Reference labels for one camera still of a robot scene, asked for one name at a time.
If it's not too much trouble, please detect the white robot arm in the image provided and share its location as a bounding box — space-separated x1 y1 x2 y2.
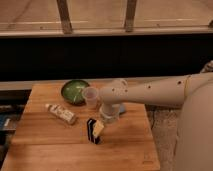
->
99 73 213 139

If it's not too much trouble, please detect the blue red small object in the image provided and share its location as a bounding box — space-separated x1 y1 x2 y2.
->
119 104 126 115

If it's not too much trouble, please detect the clear plastic cup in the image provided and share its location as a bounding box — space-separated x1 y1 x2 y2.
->
82 87 99 109

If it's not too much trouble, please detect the green bowl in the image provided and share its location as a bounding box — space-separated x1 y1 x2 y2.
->
61 80 90 106

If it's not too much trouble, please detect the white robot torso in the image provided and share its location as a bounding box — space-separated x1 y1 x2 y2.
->
173 84 213 171

